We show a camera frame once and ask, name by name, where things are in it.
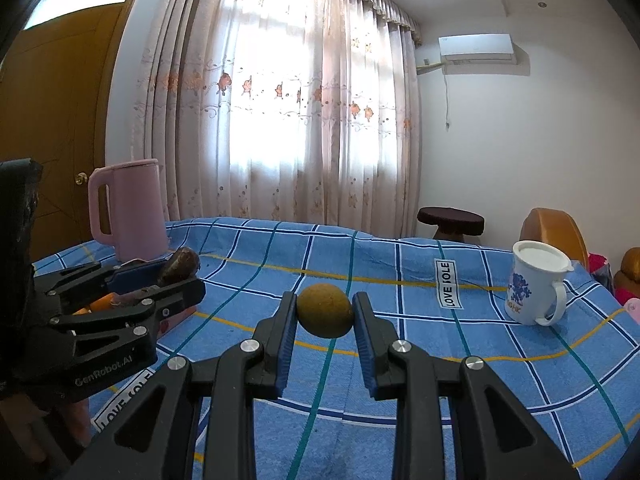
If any blue plaid tablecloth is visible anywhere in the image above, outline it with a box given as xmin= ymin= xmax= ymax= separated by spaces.
xmin=31 ymin=216 xmax=640 ymax=480

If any pink electric kettle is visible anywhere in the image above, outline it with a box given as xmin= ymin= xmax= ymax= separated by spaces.
xmin=88 ymin=158 xmax=168 ymax=262

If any pink metal tin box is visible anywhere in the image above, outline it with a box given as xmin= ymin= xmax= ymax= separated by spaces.
xmin=115 ymin=285 xmax=198 ymax=338

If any small orange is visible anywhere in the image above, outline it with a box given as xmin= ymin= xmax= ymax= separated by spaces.
xmin=75 ymin=292 xmax=120 ymax=315

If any wooden door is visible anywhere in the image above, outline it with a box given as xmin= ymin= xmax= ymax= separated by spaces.
xmin=1 ymin=3 xmax=122 ymax=260

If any floral sheer curtain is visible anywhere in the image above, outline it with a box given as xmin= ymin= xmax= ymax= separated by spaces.
xmin=131 ymin=0 xmax=421 ymax=237

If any white air conditioner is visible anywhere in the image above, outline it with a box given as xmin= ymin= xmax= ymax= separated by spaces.
xmin=438 ymin=34 xmax=516 ymax=65

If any person's left hand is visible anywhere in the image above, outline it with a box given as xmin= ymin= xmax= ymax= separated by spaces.
xmin=1 ymin=394 xmax=92 ymax=466

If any brass door knob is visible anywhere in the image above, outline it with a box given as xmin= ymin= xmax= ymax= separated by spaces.
xmin=75 ymin=171 xmax=89 ymax=185

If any white blue-patterned mug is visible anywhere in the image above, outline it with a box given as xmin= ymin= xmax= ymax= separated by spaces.
xmin=504 ymin=240 xmax=574 ymax=326

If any brown leather chair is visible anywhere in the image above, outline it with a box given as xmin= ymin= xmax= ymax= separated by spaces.
xmin=520 ymin=207 xmax=589 ymax=269

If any brown leather sofa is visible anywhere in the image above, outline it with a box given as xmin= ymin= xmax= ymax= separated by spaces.
xmin=614 ymin=247 xmax=640 ymax=304

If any dark water chestnut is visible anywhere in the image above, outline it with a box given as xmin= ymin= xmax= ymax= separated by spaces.
xmin=157 ymin=247 xmax=201 ymax=287

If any small brown longan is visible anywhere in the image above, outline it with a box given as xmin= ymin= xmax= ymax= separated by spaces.
xmin=296 ymin=284 xmax=354 ymax=339

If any dark round stool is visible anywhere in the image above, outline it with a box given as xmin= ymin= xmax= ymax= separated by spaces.
xmin=416 ymin=207 xmax=485 ymax=243

